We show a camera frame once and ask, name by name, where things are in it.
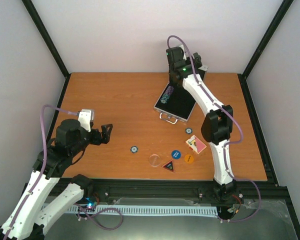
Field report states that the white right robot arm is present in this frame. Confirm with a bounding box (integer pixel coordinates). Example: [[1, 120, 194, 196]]
[[166, 45, 234, 186]]

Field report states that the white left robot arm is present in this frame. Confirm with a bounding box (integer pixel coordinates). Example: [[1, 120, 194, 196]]
[[0, 109, 113, 240]]

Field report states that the clear round disc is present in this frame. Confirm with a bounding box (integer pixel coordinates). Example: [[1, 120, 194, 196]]
[[148, 154, 162, 167]]

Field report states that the white cable duct strip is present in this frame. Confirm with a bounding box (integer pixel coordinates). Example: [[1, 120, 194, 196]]
[[65, 202, 226, 217]]

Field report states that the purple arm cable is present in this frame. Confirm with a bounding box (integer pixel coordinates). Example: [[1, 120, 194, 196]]
[[0, 104, 123, 238], [167, 35, 262, 223]]

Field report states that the blue white poker chip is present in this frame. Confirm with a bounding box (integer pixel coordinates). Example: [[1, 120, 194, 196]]
[[185, 127, 193, 135], [130, 146, 139, 153]]

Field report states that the black aluminium frame rail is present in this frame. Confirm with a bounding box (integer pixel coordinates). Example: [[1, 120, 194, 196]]
[[37, 177, 291, 203]]

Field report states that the purple poker chip stack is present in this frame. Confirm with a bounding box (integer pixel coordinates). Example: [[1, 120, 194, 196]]
[[160, 85, 174, 104]]

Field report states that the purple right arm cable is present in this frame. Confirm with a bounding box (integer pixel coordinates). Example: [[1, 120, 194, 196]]
[[167, 35, 262, 223]]

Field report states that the pink playing card deck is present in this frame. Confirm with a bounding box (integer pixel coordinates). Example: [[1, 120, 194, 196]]
[[185, 135, 207, 154]]

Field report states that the aluminium poker case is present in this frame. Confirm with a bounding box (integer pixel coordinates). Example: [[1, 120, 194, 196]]
[[154, 67, 209, 124]]

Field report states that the blue round token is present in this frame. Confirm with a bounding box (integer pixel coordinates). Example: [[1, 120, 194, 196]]
[[171, 149, 182, 160]]

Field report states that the black red triangle token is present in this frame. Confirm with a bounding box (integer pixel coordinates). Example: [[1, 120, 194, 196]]
[[162, 160, 175, 173]]

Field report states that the orange round token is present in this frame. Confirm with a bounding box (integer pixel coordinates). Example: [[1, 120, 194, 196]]
[[184, 154, 195, 164]]

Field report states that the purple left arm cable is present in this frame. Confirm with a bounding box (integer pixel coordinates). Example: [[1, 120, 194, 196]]
[[0, 104, 123, 238]]

